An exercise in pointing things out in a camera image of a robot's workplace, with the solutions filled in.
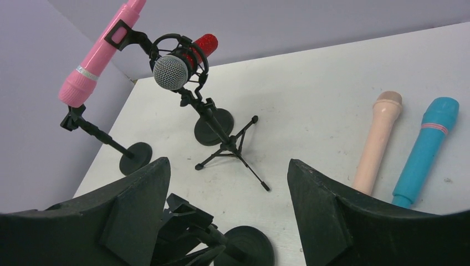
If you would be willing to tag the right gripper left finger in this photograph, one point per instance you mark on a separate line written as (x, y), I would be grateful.
(116, 224)

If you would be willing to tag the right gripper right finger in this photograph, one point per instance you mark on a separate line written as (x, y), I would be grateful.
(339, 225)

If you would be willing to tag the beige microphone black stand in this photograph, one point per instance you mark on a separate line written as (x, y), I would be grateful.
(187, 236)

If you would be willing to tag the teal microphone black stand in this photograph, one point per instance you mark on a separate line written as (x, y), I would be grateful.
(133, 158)

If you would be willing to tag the pink microphone black stand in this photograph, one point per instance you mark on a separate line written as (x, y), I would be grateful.
(190, 95)

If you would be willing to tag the red mesh microphone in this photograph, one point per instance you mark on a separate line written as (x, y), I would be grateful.
(186, 63)

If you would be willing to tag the black tripod shock-mount stand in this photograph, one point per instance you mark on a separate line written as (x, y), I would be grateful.
(230, 147)

